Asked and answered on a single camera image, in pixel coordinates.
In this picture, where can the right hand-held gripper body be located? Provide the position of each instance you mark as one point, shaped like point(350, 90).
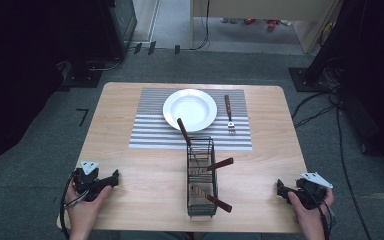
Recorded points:
point(313, 186)

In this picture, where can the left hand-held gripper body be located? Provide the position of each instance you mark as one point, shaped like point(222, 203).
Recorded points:
point(88, 181)

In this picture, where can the person's right hand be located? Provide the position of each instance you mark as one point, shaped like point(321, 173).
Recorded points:
point(308, 216)

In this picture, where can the person's left hand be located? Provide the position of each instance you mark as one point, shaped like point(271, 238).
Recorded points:
point(85, 213)

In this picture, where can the grey striped placemat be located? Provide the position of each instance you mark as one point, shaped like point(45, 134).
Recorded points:
point(146, 133)

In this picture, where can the white plate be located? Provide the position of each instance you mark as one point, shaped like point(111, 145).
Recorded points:
point(190, 108)

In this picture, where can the black stand base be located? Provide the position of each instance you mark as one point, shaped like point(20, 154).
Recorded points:
point(80, 76)
point(300, 80)

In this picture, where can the dark cabinet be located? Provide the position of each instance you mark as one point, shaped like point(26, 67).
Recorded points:
point(120, 23)

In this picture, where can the red shoes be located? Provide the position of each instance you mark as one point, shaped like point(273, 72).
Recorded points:
point(270, 22)

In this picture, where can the light wooden desk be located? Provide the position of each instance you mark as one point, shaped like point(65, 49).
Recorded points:
point(263, 8)

